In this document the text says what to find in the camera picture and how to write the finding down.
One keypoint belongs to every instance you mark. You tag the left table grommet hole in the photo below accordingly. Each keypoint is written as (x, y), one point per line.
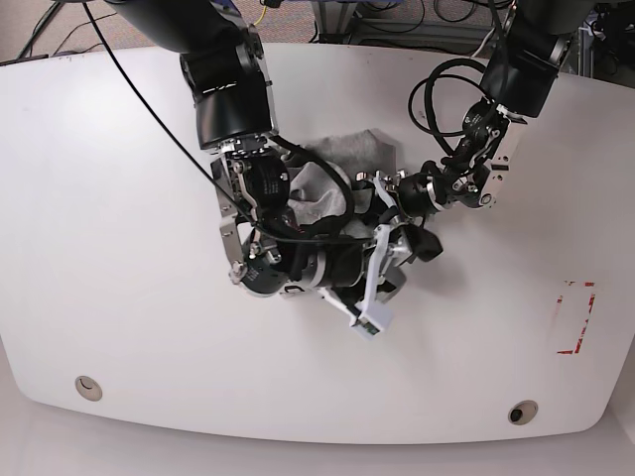
(88, 388)

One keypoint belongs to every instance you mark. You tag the aluminium frame stand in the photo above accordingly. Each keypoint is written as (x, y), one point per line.
(449, 27)

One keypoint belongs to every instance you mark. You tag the red tape rectangle marking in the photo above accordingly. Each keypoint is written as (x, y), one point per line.
(573, 311)

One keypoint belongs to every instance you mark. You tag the grey t-shirt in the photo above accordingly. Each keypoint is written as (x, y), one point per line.
(325, 209)

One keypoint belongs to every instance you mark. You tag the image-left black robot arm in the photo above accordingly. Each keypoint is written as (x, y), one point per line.
(293, 219)

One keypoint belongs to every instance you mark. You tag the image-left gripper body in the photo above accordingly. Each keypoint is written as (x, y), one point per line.
(359, 280)

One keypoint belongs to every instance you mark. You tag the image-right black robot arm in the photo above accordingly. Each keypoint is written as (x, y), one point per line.
(532, 42)

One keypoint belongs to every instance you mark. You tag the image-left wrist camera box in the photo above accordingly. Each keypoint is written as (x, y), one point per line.
(371, 320)

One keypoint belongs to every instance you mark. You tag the table grommet hole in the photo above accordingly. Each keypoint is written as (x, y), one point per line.
(523, 412)
(88, 388)

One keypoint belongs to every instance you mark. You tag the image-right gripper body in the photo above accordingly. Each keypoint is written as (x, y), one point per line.
(380, 199)

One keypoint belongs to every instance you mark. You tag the right table grommet hole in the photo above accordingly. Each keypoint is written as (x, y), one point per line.
(523, 412)

